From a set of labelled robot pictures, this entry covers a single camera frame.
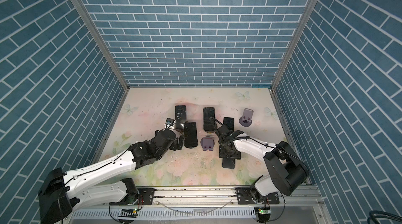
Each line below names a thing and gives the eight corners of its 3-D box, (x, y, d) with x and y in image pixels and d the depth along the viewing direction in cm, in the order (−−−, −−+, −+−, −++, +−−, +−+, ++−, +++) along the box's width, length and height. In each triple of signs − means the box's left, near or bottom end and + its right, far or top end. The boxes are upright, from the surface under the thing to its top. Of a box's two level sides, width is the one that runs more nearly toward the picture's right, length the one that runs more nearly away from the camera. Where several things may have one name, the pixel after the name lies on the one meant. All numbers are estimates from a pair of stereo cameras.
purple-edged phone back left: (176, 129, 99) (173, 118, 90) (178, 116, 106) (175, 105, 96) (186, 129, 100) (184, 118, 90) (187, 116, 106) (185, 105, 96)
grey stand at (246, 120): (238, 124, 103) (240, 115, 95) (239, 116, 107) (242, 107, 99) (248, 127, 101) (252, 118, 94) (250, 119, 106) (253, 109, 98)
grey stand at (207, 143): (200, 151, 90) (200, 147, 86) (201, 140, 95) (200, 136, 91) (214, 151, 90) (215, 147, 86) (214, 140, 95) (214, 136, 91)
